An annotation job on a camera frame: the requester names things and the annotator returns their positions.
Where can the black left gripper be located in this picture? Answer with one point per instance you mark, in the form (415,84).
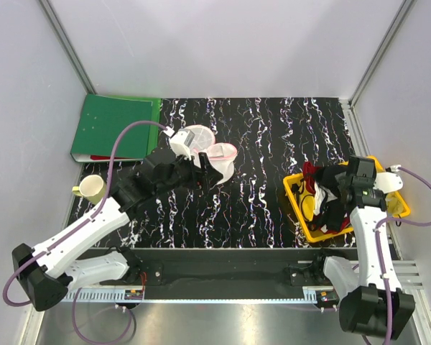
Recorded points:
(210,175)

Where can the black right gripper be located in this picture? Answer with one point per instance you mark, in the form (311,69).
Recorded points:
(342,179)

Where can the white pink mesh laundry bag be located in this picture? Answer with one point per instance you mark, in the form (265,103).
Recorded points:
(220,155)

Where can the black bra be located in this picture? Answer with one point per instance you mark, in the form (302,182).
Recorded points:
(333,218)

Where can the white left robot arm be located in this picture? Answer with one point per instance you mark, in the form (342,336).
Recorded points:
(48,271)

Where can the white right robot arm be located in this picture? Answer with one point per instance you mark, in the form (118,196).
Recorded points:
(372,302)

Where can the white garment in bin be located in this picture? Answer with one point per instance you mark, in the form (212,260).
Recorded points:
(321,197)

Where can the yellow plastic bin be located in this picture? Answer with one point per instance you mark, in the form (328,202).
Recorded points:
(352,196)

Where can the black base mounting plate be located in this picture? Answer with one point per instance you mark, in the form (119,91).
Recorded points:
(226,274)

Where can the red folder under binder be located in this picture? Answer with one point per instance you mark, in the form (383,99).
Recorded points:
(106,158)

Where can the cream yellow mug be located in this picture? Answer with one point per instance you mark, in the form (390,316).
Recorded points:
(92,188)

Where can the green ring binder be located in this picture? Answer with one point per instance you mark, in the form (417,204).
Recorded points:
(103,118)

